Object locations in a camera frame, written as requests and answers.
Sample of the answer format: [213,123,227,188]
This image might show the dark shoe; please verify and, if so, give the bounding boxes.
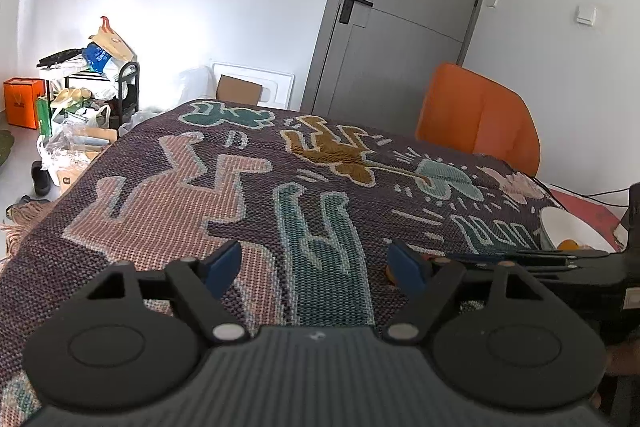
[5,197,51,221]

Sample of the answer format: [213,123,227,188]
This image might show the person's right hand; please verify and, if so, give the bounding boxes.
[606,341,640,377]

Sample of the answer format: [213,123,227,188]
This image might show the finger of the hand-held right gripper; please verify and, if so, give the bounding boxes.
[444,252,577,269]
[512,248,623,259]

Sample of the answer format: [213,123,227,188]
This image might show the white foam board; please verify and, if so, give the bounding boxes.
[211,62,296,110]

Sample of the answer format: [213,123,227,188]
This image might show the green box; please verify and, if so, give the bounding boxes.
[36,97,54,138]

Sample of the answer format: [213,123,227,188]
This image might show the black folded items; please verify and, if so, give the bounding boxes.
[37,48,84,69]

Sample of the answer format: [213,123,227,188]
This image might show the grey door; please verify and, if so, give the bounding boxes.
[300,0,501,142]

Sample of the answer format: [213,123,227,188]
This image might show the orange chair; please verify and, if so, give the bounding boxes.
[416,63,541,178]

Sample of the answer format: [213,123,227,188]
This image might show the tan paper bag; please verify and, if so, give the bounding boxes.
[90,16,137,62]

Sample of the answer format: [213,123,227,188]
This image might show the black door handle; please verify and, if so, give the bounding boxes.
[340,0,374,25]

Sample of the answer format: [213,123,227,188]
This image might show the orange gift box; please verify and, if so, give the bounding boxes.
[3,78,47,130]

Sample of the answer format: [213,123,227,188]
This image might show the green floor mat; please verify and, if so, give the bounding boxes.
[0,129,16,168]

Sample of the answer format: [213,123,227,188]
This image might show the red orange table mat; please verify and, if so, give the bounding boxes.
[547,187,632,253]

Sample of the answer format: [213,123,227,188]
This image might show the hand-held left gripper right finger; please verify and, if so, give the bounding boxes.
[382,241,555,349]

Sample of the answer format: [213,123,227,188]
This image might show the cardboard box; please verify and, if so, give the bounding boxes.
[216,75,263,108]

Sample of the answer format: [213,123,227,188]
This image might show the white bowl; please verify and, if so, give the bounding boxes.
[540,207,621,253]

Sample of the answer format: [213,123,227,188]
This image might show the clear plastic bags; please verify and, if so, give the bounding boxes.
[37,119,119,188]

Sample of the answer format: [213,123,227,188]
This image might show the white plastic bag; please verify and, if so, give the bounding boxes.
[177,67,217,105]

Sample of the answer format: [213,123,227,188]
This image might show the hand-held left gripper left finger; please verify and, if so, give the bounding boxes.
[75,241,252,348]

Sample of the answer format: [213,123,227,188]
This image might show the black storage rack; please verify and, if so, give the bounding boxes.
[47,61,141,130]

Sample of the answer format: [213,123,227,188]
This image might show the printed woven blanket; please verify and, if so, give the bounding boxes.
[0,99,617,427]

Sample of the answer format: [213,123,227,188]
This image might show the black shoe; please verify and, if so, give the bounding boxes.
[31,161,52,196]

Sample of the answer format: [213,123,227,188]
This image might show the blue bag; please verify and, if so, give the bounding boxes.
[82,42,115,72]

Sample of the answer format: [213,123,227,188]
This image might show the black cable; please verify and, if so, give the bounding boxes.
[534,177,632,208]

